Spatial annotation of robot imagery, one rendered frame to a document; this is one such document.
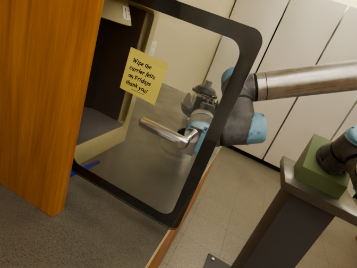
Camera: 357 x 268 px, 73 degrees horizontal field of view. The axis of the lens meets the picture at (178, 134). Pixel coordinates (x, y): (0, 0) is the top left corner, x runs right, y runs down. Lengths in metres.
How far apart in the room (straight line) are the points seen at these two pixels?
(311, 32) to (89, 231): 3.32
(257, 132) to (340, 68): 0.26
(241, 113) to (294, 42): 2.94
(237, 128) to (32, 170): 0.44
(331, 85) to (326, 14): 2.89
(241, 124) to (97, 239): 0.39
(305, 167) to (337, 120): 2.49
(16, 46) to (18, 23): 0.04
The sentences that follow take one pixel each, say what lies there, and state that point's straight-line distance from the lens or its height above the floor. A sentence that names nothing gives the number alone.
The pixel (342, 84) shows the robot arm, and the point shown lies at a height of 1.37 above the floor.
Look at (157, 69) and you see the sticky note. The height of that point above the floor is 1.28.
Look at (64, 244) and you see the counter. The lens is 0.53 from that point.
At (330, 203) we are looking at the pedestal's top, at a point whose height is 0.94.
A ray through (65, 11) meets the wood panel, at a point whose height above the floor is 1.32.
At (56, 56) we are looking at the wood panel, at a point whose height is 1.25.
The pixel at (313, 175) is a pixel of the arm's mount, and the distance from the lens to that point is 1.22.
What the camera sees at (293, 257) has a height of 0.58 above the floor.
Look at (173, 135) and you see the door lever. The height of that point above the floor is 1.21.
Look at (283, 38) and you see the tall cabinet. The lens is 3.50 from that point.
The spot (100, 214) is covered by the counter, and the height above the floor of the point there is 0.94.
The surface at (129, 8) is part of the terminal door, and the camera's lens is 0.46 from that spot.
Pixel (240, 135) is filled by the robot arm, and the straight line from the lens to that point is 0.58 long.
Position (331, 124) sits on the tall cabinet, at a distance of 3.66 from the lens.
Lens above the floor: 1.36
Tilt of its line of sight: 23 degrees down
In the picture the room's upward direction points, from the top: 21 degrees clockwise
